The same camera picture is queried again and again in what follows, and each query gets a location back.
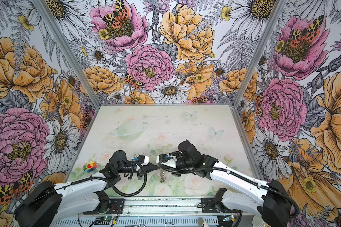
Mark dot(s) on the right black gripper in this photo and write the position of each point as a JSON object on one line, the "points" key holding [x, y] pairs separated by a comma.
{"points": [[165, 168]]}

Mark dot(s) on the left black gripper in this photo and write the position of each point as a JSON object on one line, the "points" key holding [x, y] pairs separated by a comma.
{"points": [[153, 167]]}

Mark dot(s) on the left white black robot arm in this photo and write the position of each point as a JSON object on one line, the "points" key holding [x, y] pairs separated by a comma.
{"points": [[50, 202]]}

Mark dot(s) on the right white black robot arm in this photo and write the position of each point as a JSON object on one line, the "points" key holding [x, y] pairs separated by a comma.
{"points": [[269, 200]]}

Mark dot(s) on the colourful flower toy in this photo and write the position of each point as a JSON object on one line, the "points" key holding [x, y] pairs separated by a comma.
{"points": [[90, 166]]}

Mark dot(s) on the white paper cup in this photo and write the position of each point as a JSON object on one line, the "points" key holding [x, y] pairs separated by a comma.
{"points": [[257, 221]]}

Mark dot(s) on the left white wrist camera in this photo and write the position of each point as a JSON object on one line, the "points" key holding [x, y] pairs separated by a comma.
{"points": [[143, 160]]}

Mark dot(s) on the aluminium mounting rail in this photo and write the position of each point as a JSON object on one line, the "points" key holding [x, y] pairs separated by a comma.
{"points": [[160, 206]]}

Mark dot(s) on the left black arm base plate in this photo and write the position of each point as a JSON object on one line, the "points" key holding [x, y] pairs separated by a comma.
{"points": [[113, 205]]}

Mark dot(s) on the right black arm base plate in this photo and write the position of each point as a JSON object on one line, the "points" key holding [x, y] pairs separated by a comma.
{"points": [[212, 205]]}

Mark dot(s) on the slotted grey cable duct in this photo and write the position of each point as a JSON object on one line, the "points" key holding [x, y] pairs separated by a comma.
{"points": [[147, 221]]}

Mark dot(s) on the small circuit board with wires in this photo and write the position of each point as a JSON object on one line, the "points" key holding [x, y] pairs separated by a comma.
{"points": [[106, 221]]}

